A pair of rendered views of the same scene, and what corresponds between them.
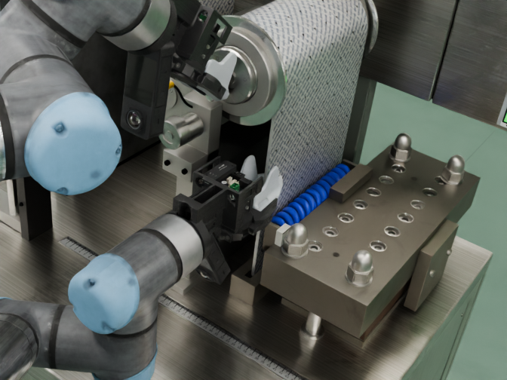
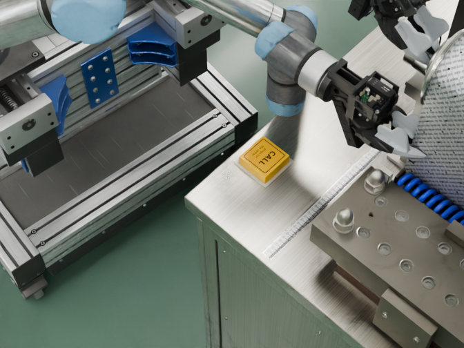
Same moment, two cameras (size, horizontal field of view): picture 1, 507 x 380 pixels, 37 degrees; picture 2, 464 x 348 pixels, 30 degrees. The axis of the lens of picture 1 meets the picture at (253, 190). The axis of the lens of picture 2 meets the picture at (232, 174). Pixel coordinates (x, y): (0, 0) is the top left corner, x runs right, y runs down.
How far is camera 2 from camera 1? 1.31 m
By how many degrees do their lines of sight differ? 68
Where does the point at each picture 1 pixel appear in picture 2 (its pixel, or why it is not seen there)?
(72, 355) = not seen: hidden behind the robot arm
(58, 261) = not seen: hidden behind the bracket
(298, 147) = (452, 161)
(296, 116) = (450, 134)
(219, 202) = (347, 88)
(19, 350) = (250, 18)
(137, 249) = (294, 43)
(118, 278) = (271, 36)
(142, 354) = (270, 90)
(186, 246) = (307, 74)
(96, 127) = not seen: outside the picture
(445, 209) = (446, 324)
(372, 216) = (427, 254)
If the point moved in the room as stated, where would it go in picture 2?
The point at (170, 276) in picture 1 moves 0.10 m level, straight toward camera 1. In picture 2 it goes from (288, 71) to (232, 67)
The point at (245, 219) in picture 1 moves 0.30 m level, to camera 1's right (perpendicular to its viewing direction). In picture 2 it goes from (361, 123) to (333, 279)
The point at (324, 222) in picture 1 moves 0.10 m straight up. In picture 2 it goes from (414, 213) to (424, 182)
